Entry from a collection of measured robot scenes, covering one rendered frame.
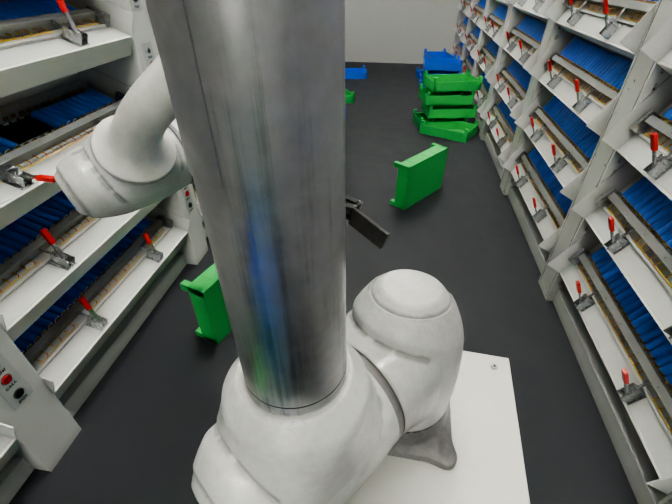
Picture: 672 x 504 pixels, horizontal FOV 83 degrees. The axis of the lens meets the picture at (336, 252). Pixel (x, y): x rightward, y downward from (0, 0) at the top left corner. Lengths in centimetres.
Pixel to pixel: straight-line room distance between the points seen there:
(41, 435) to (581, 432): 116
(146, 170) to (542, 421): 97
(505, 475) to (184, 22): 66
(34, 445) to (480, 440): 85
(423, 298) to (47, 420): 82
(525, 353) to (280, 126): 107
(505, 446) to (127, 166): 68
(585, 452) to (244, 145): 100
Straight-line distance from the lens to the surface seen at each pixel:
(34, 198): 92
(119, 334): 121
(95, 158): 59
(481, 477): 68
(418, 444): 66
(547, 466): 103
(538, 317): 132
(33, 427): 102
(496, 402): 76
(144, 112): 50
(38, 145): 98
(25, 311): 93
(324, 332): 30
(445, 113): 262
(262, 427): 37
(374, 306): 48
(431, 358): 50
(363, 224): 60
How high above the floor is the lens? 85
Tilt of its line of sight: 37 degrees down
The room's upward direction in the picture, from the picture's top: straight up
